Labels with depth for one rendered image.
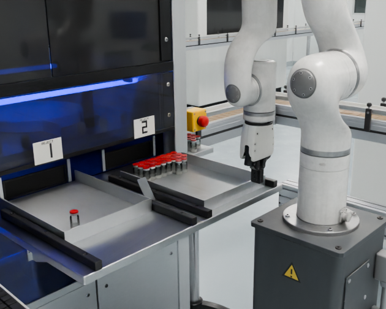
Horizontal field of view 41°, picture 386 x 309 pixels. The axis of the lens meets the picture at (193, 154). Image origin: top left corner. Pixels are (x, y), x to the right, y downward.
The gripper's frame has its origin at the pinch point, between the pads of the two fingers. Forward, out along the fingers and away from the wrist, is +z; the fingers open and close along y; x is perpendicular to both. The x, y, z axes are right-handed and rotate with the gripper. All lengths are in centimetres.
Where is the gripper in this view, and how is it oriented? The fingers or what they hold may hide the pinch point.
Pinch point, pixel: (257, 175)
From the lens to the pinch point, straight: 142.4
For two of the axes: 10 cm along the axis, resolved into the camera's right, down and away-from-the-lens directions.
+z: 0.1, 9.5, 3.0
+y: -6.9, 2.3, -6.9
